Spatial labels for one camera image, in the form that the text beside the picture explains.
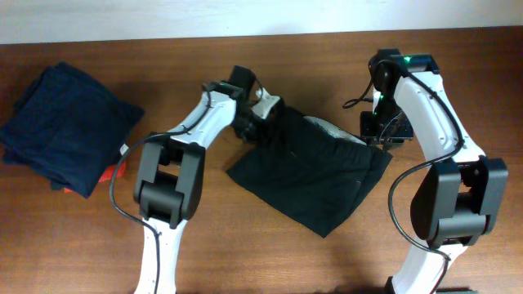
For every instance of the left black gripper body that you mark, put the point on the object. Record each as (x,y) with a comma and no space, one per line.
(250,126)

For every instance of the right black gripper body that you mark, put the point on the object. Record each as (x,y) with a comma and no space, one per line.
(387,125)

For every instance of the black shorts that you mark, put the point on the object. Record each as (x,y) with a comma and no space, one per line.
(310,176)

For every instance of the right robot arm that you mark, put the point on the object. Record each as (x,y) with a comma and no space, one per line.
(460,196)

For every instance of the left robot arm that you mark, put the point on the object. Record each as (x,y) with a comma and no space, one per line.
(169,181)

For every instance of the folded red garment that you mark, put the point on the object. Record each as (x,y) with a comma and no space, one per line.
(106,175)

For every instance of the folded navy blue garment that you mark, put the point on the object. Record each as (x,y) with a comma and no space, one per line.
(68,128)

